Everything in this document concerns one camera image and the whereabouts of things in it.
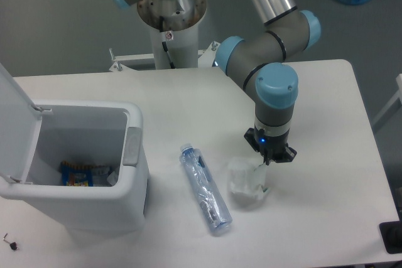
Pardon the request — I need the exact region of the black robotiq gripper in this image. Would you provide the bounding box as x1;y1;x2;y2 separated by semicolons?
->
244;127;297;166

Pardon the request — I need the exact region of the clear plastic water bottle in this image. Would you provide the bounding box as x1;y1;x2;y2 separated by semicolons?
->
179;144;232;236

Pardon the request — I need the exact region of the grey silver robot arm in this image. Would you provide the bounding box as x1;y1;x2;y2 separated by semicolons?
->
114;0;321;164

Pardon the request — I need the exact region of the white open trash can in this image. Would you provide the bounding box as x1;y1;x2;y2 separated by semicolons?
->
1;69;149;232

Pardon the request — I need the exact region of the white furniture leg right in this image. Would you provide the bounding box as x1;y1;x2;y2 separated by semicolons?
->
371;74;401;133

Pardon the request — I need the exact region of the black device at table edge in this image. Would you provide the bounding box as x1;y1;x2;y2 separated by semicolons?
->
379;221;401;254

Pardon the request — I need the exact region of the blue snack wrapper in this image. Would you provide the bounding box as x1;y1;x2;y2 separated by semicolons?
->
60;161;94;186

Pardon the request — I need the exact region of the black cable on pedestal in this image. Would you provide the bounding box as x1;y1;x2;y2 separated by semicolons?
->
158;16;176;70

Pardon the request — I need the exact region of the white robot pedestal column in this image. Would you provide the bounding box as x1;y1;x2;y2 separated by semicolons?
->
137;0;207;70

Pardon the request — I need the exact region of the white pedestal base frame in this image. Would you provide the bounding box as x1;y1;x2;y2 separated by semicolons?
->
109;41;220;72

